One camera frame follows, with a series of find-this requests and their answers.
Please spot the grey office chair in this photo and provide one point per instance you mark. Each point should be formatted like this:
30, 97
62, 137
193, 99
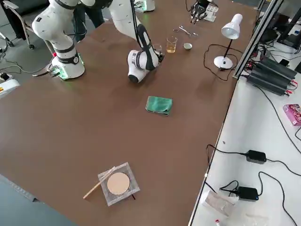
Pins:
16, 21

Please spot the aluminium frame post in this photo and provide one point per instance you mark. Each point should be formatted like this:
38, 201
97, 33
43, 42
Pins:
256, 37

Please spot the black power supply unit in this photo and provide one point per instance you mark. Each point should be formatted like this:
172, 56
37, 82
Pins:
265, 81
279, 68

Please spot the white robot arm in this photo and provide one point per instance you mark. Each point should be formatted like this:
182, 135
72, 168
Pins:
61, 35
144, 4

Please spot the small white porcelain dish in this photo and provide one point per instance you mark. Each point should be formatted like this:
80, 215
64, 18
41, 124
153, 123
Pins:
188, 46

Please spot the white control box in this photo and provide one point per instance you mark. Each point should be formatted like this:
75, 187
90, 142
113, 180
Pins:
8, 88

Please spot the white test tube rack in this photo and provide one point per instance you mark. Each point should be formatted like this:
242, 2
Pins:
212, 13

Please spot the black power adapter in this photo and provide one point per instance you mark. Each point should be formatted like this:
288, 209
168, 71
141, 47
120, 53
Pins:
256, 156
247, 193

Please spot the clear plastic bag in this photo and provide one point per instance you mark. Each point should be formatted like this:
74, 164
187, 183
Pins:
218, 203

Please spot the folded green cloth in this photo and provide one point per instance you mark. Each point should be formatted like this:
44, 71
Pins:
158, 105

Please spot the metal crucible tongs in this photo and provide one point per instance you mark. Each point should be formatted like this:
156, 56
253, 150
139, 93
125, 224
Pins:
188, 31

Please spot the wooden test tube clamp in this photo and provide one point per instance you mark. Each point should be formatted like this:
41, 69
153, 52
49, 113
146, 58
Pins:
94, 189

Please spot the person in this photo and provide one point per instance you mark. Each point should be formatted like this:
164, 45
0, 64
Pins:
89, 16

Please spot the white desk lamp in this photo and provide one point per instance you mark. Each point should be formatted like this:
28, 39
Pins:
231, 28

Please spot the glass beaker with amber liquid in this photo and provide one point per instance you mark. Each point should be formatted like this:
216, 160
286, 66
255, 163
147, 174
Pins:
171, 48

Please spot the pink printed box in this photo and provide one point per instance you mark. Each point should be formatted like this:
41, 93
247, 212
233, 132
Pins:
292, 115

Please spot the small glass beaker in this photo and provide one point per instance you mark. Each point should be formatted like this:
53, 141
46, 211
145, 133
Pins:
158, 49

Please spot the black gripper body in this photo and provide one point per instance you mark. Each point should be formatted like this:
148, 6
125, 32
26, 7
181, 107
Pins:
160, 57
202, 4

